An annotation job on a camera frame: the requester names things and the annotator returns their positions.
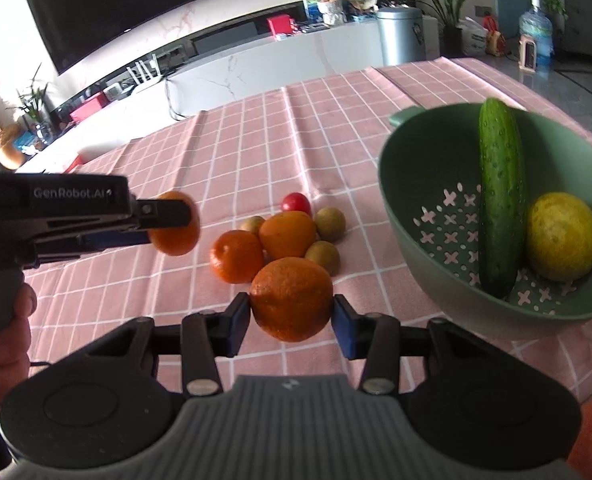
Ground person's left hand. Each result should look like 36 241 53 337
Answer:
0 280 38 418

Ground green colander bowl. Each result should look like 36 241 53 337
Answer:
378 103 592 339

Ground pink checkered tablecloth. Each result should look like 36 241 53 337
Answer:
23 56 592 480

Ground black television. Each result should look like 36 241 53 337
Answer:
26 0 223 76

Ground small red box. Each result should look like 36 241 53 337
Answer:
267 15 293 41

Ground potted plant in black pot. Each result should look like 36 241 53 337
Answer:
411 0 482 57

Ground silver pedal trash can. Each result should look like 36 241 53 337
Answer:
376 6 425 67

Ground orange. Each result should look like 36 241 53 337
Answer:
258 211 318 261
147 190 201 256
249 256 334 343
210 230 265 284

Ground flat red box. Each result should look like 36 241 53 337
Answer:
68 95 110 124

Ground red and yellow bag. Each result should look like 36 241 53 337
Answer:
483 15 508 56

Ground dried flowers in round vase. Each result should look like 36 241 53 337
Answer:
0 117 27 171

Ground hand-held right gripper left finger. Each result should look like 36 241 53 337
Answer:
93 292 252 396

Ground green cucumber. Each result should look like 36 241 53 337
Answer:
477 98 527 300

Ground red tomato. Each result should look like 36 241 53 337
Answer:
281 192 312 217

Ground green plant in glass vase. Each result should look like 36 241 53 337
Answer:
6 65 55 147

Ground blue water jug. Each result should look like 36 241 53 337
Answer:
518 0 555 66

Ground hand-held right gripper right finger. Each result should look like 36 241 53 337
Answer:
332 294 483 395

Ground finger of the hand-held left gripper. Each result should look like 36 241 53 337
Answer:
35 229 153 264
128 198 200 227

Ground pink space heater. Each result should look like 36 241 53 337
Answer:
518 35 539 72

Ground white router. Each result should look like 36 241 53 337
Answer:
127 57 164 84

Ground white plastic bag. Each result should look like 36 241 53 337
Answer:
458 17 489 56

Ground brown kiwi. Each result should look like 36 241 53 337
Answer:
314 206 347 242
304 240 341 277

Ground plush toy bouquet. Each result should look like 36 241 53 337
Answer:
303 0 377 27

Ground yellow round fruit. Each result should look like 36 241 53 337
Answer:
526 192 592 282

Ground white marble media cabinet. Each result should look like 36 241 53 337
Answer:
21 0 392 173

